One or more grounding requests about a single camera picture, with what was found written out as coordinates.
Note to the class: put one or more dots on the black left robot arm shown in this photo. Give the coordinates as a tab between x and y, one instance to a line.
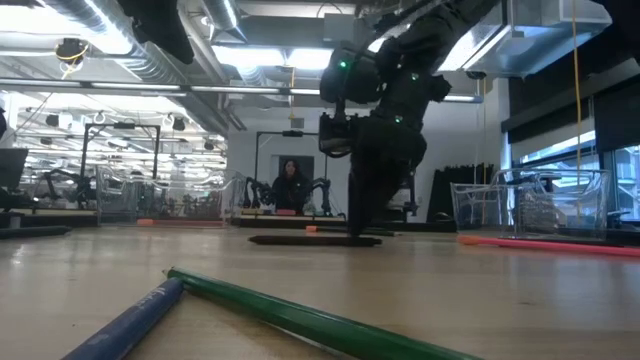
155	30

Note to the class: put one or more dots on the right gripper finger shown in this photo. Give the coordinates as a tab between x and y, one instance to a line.
365	200

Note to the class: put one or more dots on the background workbench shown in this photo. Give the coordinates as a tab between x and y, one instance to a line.
260	220

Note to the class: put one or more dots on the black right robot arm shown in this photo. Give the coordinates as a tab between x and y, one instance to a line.
425	50

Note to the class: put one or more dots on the red pencil orange eraser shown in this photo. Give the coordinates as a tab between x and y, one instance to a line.
145	222

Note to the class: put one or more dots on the green pencil orange eraser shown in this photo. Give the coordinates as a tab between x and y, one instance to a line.
300	320

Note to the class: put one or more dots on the black pencil orange eraser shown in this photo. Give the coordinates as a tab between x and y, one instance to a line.
311	229

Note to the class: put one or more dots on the blue crayon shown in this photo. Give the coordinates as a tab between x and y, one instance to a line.
125	325

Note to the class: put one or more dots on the black table frame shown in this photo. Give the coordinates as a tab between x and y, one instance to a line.
35	232

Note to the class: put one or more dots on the black monitor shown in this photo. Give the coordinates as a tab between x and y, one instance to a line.
12	167

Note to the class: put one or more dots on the silver ventilation duct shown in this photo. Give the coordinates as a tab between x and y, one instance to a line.
540	35

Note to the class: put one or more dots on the clear plastic bin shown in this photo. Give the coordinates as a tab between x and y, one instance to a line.
165	195
550	205

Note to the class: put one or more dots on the pink pencil orange eraser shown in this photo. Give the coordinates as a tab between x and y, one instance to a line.
550	246

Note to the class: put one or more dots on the black gantry frame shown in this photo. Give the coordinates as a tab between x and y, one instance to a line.
122	126
292	133

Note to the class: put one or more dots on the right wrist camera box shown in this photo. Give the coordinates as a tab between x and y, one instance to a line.
335	137

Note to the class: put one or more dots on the person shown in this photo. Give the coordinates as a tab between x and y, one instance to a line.
292	192

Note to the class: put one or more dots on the black equipment cart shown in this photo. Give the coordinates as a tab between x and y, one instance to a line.
410	200

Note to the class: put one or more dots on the black folding panels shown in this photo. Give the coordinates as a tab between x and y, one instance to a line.
465	195

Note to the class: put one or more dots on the background black robot arm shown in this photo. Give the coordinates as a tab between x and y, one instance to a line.
257	192
324	195
65	185

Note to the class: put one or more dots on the black pen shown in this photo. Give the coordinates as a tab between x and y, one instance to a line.
310	241

